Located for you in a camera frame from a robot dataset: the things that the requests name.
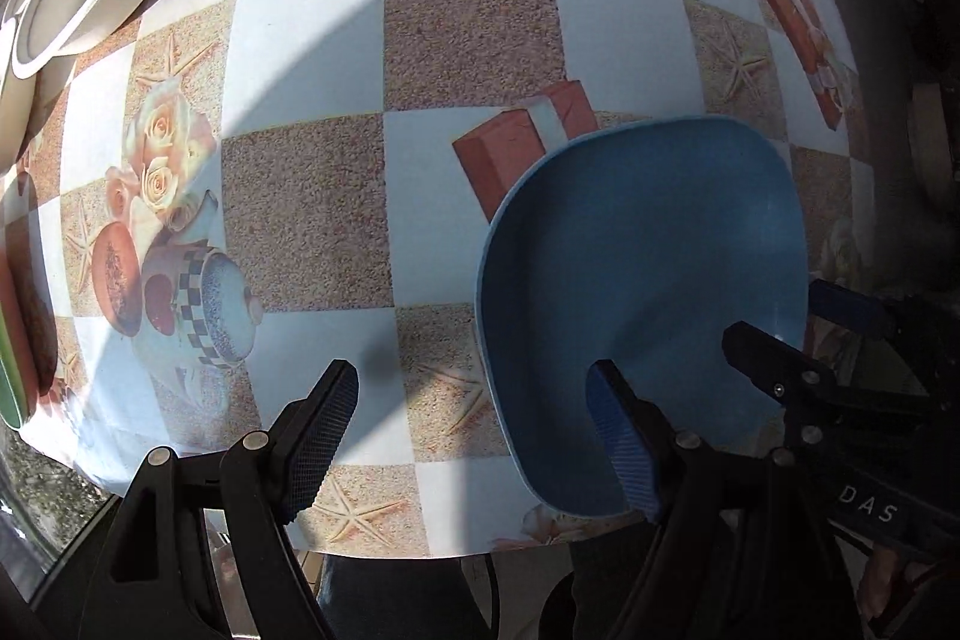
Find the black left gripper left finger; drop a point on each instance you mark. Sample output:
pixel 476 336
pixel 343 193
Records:
pixel 155 576

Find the orange square plate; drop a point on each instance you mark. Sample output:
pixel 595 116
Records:
pixel 26 300

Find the blue square plate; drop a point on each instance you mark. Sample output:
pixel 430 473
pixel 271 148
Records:
pixel 639 244

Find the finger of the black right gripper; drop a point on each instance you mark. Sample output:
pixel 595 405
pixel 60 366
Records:
pixel 780 377

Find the patterned checkered tablecloth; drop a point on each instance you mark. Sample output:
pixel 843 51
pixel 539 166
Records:
pixel 234 192

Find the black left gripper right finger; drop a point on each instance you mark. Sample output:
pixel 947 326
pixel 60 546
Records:
pixel 742 548

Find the green square plate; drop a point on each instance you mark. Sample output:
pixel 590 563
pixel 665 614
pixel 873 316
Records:
pixel 13 394

